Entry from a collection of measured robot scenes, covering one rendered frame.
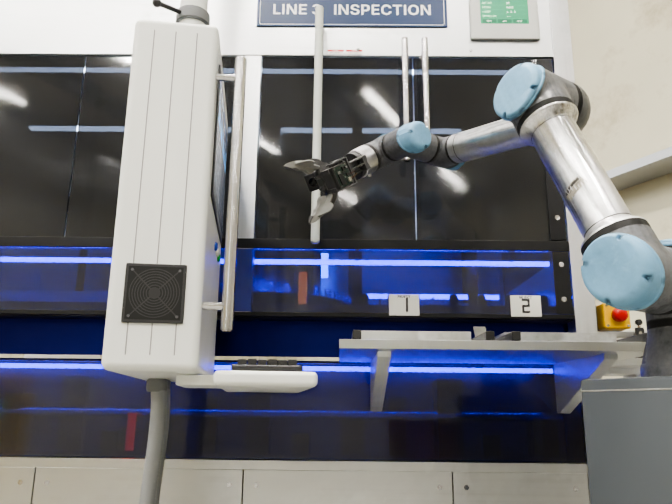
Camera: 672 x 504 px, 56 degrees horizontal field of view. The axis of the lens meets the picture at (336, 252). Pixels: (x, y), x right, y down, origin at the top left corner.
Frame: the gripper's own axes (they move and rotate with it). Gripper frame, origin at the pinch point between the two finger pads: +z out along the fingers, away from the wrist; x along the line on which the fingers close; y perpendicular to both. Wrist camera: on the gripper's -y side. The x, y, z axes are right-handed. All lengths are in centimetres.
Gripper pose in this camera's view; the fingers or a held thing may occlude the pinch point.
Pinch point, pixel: (294, 196)
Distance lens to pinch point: 151.8
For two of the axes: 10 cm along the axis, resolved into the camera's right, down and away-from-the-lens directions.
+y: 6.0, -1.0, -8.0
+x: 4.0, 9.0, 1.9
